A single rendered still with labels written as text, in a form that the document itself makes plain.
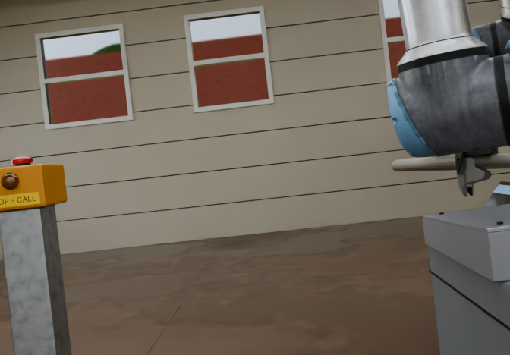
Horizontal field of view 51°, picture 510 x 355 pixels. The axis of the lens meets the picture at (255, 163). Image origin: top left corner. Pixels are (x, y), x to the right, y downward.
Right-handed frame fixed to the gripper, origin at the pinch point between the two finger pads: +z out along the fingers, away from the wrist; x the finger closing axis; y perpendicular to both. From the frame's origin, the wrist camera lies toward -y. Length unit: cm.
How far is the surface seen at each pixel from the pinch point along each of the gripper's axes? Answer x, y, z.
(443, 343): -33.0, 3.6, 27.1
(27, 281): -79, -59, 12
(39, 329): -78, -57, 22
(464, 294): -46.3, 11.4, 14.6
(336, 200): 566, -333, 35
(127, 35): 394, -577, -222
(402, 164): 4.2, -16.9, -7.0
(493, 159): -0.2, 6.8, -7.2
